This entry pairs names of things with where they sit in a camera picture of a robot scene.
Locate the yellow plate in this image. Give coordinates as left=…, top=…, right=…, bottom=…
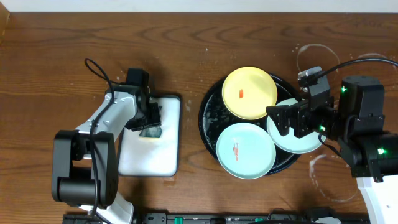
left=221, top=67, right=278, bottom=120

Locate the black rectangular soap tray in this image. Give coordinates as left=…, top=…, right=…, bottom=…
left=118, top=95, right=181, bottom=177

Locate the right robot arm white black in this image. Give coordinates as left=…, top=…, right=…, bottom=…
left=267, top=73, right=397, bottom=223

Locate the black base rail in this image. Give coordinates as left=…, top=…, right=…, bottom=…
left=62, top=207, right=371, bottom=224

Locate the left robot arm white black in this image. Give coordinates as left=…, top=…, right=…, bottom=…
left=52, top=84, right=161, bottom=223

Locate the mint plate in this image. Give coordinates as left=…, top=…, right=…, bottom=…
left=216, top=123, right=276, bottom=180
left=266, top=117, right=322, bottom=154

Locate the mint plate front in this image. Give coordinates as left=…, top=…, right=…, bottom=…
left=216, top=123, right=276, bottom=180

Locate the green yellow sponge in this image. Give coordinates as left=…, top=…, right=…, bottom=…
left=139, top=126, right=162, bottom=139

